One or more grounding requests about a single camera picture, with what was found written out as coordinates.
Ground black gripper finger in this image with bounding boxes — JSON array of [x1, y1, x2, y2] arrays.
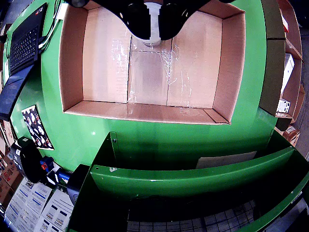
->
[[159, 0, 239, 41], [64, 0, 152, 41]]

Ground white bottle teal label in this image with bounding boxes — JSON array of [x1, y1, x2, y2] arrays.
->
[[143, 1, 162, 47]]

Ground shallow cardboard tray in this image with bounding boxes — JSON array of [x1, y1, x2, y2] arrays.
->
[[59, 0, 246, 125]]

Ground grey cardboard sheet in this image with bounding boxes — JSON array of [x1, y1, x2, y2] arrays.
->
[[195, 151, 258, 169]]

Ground black box device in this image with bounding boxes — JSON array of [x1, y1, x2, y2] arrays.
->
[[67, 164, 90, 206]]

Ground small printed cardboard boxes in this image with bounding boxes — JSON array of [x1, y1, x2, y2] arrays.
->
[[0, 154, 25, 206]]

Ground white adapter block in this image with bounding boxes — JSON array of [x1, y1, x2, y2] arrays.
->
[[57, 2, 70, 20]]

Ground black laptop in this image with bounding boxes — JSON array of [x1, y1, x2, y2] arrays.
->
[[0, 2, 49, 121]]

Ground black white photo card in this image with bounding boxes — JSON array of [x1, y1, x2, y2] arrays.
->
[[21, 104, 55, 151]]

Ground green metal shelf unit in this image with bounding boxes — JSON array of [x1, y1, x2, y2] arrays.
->
[[66, 131, 309, 232]]

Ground blue red small pack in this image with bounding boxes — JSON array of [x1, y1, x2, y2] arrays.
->
[[40, 156, 55, 173]]

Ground black round device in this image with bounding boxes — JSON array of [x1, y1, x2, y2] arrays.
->
[[11, 137, 49, 184]]

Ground white printed paper sheet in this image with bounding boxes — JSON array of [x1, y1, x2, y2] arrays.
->
[[33, 187, 75, 232], [4, 177, 53, 232]]

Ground white cable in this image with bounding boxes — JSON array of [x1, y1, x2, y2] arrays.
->
[[38, 15, 63, 51]]

